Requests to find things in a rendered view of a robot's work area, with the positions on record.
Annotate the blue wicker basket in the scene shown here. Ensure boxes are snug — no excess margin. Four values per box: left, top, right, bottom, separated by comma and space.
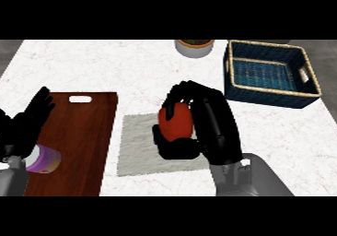
222, 40, 323, 110

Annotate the purple and white can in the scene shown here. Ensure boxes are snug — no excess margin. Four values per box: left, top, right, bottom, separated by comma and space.
23, 144, 61, 175

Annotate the white plant pot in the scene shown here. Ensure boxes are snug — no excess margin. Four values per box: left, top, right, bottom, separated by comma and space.
173, 39, 216, 59

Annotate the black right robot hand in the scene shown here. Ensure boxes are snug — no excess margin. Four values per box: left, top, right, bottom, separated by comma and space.
150, 80, 244, 167

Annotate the grey cloth placemat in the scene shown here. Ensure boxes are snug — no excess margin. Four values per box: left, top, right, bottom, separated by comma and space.
114, 112, 211, 177

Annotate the brown wooden cutting board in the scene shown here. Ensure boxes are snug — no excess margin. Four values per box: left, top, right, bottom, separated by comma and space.
23, 91, 119, 197

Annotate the red bell pepper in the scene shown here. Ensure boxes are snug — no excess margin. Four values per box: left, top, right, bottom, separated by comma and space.
157, 101, 195, 143

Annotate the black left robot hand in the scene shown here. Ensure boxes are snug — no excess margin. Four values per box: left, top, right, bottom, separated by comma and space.
0, 86, 57, 163

